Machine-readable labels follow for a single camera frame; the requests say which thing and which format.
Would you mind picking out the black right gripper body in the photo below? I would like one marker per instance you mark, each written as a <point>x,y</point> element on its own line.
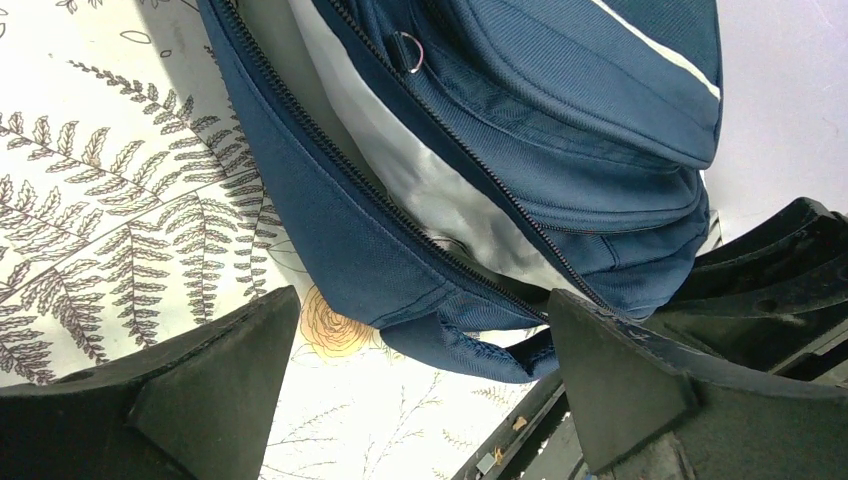
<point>773,300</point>

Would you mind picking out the navy blue backpack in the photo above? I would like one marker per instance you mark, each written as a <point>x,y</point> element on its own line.
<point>441,167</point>

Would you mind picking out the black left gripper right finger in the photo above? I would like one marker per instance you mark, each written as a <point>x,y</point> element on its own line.
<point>647,407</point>

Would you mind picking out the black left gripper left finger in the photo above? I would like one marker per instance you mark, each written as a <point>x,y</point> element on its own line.
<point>197,406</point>

